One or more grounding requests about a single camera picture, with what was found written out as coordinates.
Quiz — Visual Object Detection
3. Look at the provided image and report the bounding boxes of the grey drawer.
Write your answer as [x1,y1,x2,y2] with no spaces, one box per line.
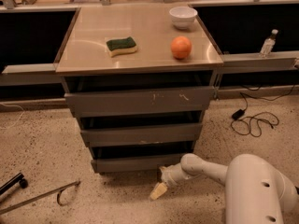
[65,87,213,118]
[91,154,182,173]
[80,123,202,147]

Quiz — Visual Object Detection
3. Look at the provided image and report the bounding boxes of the grey middle drawer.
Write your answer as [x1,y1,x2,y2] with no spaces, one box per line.
[80,123,202,147]

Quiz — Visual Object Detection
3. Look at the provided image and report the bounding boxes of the orange fruit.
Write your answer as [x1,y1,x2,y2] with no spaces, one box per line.
[171,36,192,59]

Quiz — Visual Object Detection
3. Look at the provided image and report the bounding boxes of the white cable on floor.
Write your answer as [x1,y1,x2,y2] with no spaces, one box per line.
[0,103,25,130]

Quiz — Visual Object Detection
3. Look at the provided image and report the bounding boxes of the black power adapter with cable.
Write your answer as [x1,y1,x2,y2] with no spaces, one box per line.
[230,85,295,138]

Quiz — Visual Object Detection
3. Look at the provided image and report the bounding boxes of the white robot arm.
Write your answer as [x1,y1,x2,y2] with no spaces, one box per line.
[149,153,299,224]

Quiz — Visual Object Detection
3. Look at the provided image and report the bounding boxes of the clear plastic water bottle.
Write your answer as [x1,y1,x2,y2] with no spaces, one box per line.
[260,29,278,57]

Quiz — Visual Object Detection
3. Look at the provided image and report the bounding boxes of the grey top drawer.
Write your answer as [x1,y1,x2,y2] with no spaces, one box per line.
[65,87,213,118]

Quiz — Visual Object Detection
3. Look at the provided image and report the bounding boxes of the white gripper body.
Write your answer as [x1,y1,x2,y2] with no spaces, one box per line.
[161,163,187,186]

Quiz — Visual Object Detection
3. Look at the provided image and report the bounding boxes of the grey rail shelf left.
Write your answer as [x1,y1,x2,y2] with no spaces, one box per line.
[0,63,61,87]

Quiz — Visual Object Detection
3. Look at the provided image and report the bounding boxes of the grey rail shelf right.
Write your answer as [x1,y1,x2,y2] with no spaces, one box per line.
[219,50,299,74]

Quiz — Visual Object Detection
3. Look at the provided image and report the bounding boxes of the grey bottom drawer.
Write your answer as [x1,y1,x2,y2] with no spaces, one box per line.
[91,154,182,173]

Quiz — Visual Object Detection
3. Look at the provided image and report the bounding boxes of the white bowl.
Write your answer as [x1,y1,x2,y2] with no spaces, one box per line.
[169,7,197,29]

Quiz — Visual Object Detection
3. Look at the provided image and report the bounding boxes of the grey drawer cabinet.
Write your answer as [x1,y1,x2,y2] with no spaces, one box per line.
[56,4,223,160]

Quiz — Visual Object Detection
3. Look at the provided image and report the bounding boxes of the black chair caster left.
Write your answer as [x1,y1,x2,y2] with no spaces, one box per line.
[0,173,28,195]

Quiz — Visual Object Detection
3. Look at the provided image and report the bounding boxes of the metal rod with hook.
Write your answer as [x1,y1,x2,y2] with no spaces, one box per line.
[0,180,80,215]

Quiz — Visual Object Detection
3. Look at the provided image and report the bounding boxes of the grey rail shelf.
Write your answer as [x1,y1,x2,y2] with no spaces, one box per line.
[0,63,61,87]
[219,50,299,74]

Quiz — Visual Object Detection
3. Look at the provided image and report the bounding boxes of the green yellow sponge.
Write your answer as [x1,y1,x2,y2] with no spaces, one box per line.
[107,36,137,57]

